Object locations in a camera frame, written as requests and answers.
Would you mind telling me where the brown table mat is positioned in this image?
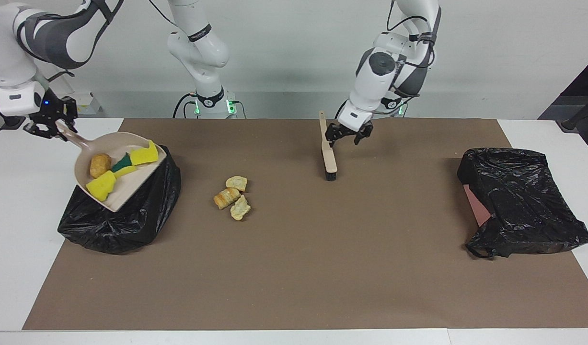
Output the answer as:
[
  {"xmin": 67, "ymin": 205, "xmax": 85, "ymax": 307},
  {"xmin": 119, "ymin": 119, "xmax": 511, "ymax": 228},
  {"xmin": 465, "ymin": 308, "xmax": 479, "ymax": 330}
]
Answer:
[{"xmin": 22, "ymin": 118, "xmax": 588, "ymax": 331}]

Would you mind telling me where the striped croissant piece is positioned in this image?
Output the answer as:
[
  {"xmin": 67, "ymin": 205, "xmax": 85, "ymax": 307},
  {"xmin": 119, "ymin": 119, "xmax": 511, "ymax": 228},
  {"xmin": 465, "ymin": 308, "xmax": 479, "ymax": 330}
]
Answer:
[{"xmin": 213, "ymin": 187, "xmax": 241, "ymax": 210}]

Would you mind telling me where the black bag over pink box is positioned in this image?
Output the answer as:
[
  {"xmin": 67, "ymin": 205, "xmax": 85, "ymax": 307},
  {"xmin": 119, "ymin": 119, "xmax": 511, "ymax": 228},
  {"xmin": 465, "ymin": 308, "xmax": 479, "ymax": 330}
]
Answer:
[{"xmin": 457, "ymin": 148, "xmax": 588, "ymax": 259}]

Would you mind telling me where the dark panel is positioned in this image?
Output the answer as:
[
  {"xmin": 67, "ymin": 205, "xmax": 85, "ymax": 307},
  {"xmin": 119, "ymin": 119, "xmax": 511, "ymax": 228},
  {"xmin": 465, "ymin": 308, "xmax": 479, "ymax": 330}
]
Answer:
[{"xmin": 538, "ymin": 53, "xmax": 588, "ymax": 120}]

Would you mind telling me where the black knotted trash bag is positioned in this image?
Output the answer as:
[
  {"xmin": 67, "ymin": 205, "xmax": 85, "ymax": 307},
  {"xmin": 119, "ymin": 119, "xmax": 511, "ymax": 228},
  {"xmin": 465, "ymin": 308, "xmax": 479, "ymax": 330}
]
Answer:
[{"xmin": 58, "ymin": 144, "xmax": 182, "ymax": 254}]

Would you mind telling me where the white socket box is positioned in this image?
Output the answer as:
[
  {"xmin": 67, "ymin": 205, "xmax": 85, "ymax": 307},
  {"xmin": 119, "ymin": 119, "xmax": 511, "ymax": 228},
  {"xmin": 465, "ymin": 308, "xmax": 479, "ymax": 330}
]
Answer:
[{"xmin": 76, "ymin": 92, "xmax": 103, "ymax": 115}]

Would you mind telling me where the pink bin box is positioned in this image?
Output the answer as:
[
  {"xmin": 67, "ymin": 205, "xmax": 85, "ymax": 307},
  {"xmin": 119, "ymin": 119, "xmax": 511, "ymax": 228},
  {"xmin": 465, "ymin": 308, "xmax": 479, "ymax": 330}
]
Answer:
[{"xmin": 464, "ymin": 184, "xmax": 492, "ymax": 227}]

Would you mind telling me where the beige plastic dustpan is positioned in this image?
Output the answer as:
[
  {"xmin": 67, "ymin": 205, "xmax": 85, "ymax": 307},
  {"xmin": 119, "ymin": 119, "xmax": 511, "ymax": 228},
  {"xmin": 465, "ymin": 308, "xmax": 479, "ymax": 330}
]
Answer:
[{"xmin": 56, "ymin": 120, "xmax": 168, "ymax": 213}]

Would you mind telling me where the beige hand brush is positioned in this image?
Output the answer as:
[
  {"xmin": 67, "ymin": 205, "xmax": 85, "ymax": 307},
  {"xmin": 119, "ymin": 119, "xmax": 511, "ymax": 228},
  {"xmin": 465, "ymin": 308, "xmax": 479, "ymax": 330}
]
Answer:
[{"xmin": 319, "ymin": 111, "xmax": 338, "ymax": 181}]

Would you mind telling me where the brown bread roll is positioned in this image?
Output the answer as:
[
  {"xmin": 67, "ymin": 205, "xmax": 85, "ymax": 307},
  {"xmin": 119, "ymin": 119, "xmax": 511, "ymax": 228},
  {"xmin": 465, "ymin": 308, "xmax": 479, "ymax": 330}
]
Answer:
[{"xmin": 90, "ymin": 153, "xmax": 113, "ymax": 179}]

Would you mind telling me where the notched yellow sponge piece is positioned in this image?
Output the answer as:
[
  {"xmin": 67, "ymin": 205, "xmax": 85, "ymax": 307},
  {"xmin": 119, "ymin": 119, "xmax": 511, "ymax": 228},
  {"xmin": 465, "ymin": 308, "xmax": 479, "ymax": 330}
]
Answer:
[{"xmin": 130, "ymin": 140, "xmax": 159, "ymax": 166}]

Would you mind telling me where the green and yellow sponge piece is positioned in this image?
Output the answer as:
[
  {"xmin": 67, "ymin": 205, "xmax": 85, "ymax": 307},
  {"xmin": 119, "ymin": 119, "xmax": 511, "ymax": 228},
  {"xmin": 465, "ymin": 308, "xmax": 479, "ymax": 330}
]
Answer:
[{"xmin": 111, "ymin": 152, "xmax": 137, "ymax": 179}]

